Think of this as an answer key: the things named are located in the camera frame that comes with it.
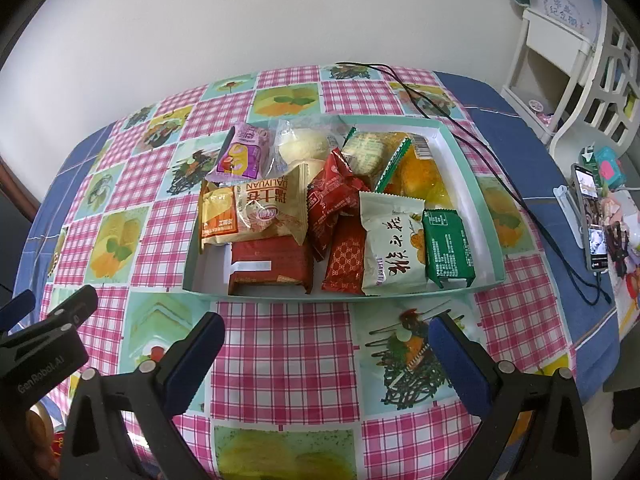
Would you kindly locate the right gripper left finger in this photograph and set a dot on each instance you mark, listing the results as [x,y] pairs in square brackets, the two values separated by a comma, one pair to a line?
[96,441]

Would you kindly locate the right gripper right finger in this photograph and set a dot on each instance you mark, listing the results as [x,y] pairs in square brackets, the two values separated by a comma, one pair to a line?
[555,443]

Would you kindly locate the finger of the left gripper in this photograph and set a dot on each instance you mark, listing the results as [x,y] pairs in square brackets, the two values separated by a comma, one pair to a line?
[75,307]
[16,309]

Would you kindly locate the red box snack packet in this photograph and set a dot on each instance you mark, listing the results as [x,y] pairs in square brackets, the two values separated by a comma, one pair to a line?
[273,261]

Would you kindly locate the dark green snack packet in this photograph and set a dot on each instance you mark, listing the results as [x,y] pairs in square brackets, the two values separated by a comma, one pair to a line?
[448,253]

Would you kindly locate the orange cream cake packet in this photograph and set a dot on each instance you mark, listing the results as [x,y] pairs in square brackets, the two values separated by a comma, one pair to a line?
[255,210]

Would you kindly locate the red orange patterned packet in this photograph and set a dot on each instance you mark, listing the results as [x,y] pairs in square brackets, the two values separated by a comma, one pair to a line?
[344,272]

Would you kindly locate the purple cake snack packet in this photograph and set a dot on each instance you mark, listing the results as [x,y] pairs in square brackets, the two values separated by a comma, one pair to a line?
[242,157]

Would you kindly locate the white persimmon snack packet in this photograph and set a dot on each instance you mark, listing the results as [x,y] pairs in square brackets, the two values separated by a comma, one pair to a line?
[394,261]

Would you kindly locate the clear round pastry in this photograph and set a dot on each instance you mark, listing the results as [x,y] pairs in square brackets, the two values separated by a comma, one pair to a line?
[304,141]

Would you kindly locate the red flower biscuit packet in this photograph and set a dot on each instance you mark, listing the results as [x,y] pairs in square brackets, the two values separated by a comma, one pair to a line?
[334,191]

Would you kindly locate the yellow cake snack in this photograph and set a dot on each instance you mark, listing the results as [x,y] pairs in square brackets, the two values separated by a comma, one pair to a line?
[418,176]

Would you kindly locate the green edged clear biscuit packet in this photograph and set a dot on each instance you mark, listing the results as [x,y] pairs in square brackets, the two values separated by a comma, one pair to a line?
[375,157]

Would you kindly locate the person's left hand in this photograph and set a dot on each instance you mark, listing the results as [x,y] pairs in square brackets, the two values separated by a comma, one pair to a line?
[40,431]

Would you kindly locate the blue plaid cloth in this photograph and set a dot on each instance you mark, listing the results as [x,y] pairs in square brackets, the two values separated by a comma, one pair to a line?
[134,161]

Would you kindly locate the patchwork plastic tablecloth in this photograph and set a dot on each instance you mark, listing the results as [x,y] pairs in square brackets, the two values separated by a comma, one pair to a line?
[293,369]

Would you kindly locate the smartphone on stand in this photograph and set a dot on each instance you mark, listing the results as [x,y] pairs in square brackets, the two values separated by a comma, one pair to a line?
[580,204]

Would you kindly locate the white shelf unit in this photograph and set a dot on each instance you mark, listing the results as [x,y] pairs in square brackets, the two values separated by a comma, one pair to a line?
[600,102]

